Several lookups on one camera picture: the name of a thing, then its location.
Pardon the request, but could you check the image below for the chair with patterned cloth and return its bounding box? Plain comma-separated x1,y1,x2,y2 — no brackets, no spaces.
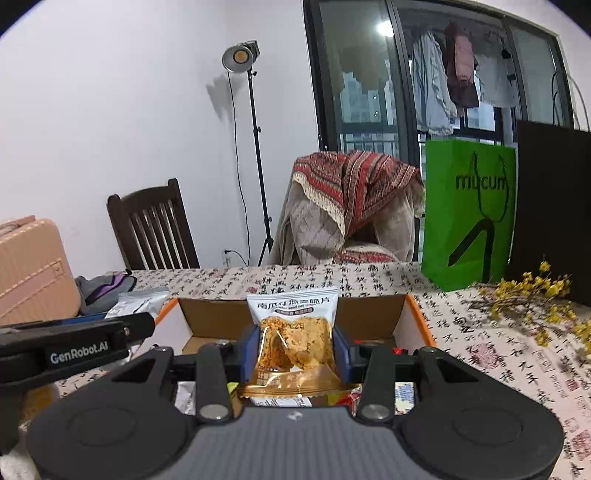
269,185,423,266

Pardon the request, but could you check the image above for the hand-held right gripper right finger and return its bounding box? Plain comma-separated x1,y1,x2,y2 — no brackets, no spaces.
333,324,490,423

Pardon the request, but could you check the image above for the white cartoon print packet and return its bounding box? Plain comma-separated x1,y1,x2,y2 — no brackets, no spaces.
394,382,419,416

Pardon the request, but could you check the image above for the red cardboard box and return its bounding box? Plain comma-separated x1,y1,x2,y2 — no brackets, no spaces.
152,294,438,416

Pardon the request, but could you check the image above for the orange white crisp packet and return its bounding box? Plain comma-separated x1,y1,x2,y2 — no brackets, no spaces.
238,292,341,398

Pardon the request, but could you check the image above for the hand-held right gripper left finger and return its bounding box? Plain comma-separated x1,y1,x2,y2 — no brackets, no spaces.
99,324,259,424

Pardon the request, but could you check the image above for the hanging white garment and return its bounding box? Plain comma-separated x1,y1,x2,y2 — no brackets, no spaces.
478,44,520,109

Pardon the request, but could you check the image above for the dark wooden chair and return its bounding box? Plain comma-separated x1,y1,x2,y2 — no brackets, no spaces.
107,179,200,271

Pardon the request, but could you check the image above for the green paper bag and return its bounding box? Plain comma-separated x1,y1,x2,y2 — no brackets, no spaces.
421,137,517,292

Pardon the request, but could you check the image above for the hanging pink coat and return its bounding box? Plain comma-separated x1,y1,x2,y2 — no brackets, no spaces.
444,23,481,109

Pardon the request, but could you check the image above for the yellow flower sprig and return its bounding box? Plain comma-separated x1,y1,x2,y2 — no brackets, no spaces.
475,261,591,348

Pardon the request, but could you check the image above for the hanging pale blue shirt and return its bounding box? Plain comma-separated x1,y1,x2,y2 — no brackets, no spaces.
412,30,458,136

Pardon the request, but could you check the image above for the studio light on stand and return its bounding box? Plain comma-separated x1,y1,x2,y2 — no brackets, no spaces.
221,41,274,267

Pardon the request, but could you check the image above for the pink hard suitcase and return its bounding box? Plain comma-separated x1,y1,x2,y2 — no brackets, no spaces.
0,215,83,326

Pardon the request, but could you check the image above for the chair draped with patterned cloth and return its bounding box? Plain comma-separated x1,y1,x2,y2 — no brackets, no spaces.
292,150,426,265

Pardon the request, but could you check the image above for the silver foil pouch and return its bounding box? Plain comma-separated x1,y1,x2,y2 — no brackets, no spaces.
105,287,170,320

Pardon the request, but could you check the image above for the black paper bag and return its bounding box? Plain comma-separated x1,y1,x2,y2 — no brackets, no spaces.
508,69,591,308

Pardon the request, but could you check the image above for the grey purple cloth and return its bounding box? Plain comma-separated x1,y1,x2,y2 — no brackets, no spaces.
75,272,138,317

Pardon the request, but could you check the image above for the black framed glass door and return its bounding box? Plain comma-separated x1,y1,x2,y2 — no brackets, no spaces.
302,0,578,264

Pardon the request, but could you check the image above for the red snack packet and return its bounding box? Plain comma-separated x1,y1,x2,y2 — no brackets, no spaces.
331,387,365,416

